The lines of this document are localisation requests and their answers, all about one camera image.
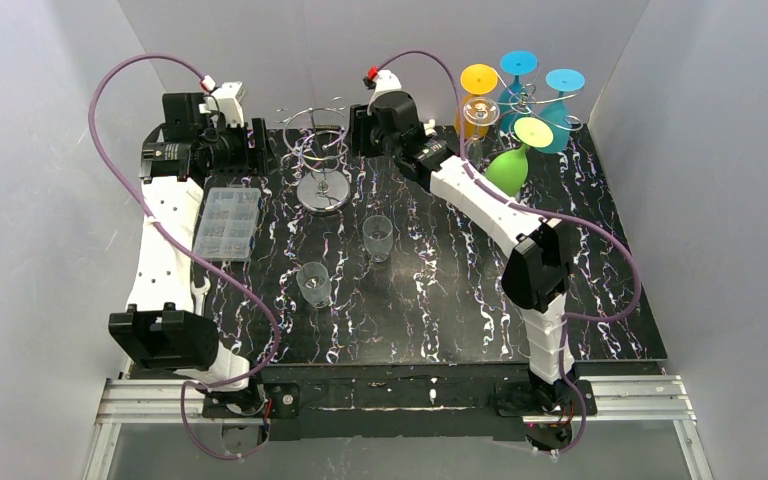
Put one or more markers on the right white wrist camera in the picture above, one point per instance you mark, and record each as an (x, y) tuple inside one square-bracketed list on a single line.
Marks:
[(380, 82)]

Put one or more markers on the blue plastic wine glass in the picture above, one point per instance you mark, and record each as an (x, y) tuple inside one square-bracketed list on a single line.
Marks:
[(555, 113), (517, 64)]

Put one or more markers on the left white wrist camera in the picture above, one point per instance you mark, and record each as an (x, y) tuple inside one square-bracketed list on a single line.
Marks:
[(225, 99)]

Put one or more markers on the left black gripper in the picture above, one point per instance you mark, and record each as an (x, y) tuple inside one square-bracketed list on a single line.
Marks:
[(255, 147)]

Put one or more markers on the clear stemless glass front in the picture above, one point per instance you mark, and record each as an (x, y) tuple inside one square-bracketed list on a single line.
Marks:
[(314, 283)]

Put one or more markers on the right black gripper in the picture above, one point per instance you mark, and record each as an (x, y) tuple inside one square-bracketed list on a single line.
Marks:
[(359, 129)]

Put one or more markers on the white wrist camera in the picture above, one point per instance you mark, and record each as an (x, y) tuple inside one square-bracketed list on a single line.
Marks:
[(380, 82), (225, 99)]

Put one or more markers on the silver open-end wrench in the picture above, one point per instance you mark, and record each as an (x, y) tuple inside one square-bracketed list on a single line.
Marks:
[(199, 294)]

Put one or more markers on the clear plastic screw box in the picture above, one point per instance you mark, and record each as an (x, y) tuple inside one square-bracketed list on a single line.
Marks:
[(228, 223)]

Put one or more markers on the green plastic wine glass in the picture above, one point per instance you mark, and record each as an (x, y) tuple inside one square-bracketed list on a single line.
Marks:
[(509, 170)]

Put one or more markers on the tall clear champagne flute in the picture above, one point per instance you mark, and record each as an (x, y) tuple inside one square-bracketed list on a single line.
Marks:
[(479, 113)]

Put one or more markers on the orange plastic wine glass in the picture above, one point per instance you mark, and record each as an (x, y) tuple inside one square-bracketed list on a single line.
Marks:
[(476, 79)]

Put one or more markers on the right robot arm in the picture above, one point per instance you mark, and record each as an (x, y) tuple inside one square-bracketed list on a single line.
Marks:
[(538, 250)]

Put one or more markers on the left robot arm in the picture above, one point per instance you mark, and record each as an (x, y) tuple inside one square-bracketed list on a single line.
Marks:
[(163, 327)]

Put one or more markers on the clear stemless glass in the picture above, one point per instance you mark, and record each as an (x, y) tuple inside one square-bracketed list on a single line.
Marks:
[(314, 283), (378, 237)]

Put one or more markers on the chrome glass rack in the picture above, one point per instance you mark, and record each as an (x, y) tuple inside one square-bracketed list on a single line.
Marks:
[(322, 151), (528, 106)]

